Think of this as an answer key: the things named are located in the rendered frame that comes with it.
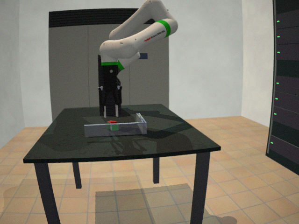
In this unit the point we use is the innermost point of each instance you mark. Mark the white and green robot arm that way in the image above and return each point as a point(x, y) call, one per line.
point(122, 49)

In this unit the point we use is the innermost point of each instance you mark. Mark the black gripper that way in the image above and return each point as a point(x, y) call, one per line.
point(109, 85)

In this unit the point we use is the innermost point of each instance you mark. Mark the grey long bar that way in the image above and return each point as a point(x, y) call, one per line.
point(114, 129)

